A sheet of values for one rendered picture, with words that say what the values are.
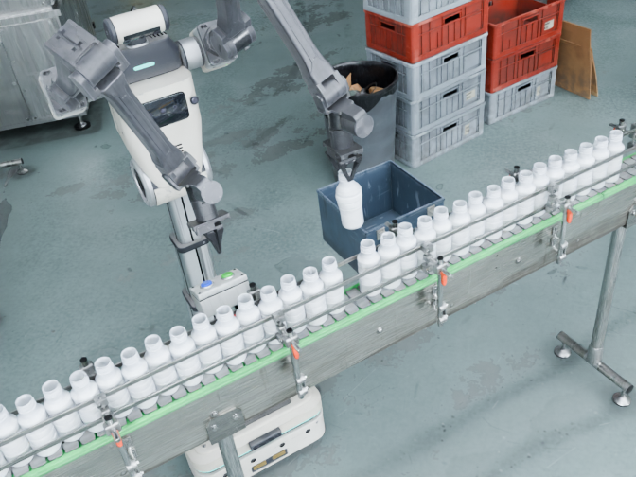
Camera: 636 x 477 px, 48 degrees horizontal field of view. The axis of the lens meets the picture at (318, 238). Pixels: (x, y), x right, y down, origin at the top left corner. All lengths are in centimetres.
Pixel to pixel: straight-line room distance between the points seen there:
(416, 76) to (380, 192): 151
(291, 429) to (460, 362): 82
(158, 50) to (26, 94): 330
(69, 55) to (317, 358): 96
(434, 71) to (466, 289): 222
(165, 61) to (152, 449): 105
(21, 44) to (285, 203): 213
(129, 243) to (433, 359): 186
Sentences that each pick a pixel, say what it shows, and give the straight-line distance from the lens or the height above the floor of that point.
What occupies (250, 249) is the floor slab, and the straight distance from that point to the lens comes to 380.
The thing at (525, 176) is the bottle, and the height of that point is 116.
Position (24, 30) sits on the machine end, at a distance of 515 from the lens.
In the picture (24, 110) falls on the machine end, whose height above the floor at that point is 24.
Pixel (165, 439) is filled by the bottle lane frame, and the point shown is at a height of 90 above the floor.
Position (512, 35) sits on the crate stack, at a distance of 462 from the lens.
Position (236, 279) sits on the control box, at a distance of 185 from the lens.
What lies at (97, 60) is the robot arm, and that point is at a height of 177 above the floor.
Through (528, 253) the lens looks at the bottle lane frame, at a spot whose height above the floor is 91.
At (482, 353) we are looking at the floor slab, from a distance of 315.
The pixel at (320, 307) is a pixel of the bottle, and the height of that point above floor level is 106.
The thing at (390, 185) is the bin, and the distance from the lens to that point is 263.
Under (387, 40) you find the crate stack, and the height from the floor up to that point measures 75.
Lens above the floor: 229
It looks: 37 degrees down
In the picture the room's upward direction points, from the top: 7 degrees counter-clockwise
